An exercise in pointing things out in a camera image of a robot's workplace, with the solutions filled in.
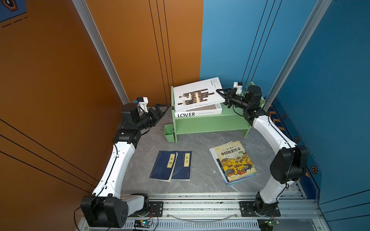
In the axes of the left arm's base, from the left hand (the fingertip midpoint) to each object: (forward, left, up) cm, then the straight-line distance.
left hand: (166, 108), depth 71 cm
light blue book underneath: (-25, -35, -35) cm, 56 cm away
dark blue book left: (-15, +4, -35) cm, 39 cm away
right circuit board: (-44, -50, -37) cm, 76 cm away
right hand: (+10, -26, +2) cm, 28 cm away
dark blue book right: (-17, -8, -34) cm, 39 cm away
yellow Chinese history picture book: (-12, -40, -34) cm, 54 cm away
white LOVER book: (+3, -23, -4) cm, 24 cm away
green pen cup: (+9, +4, -33) cm, 34 cm away
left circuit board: (-44, +11, -37) cm, 58 cm away
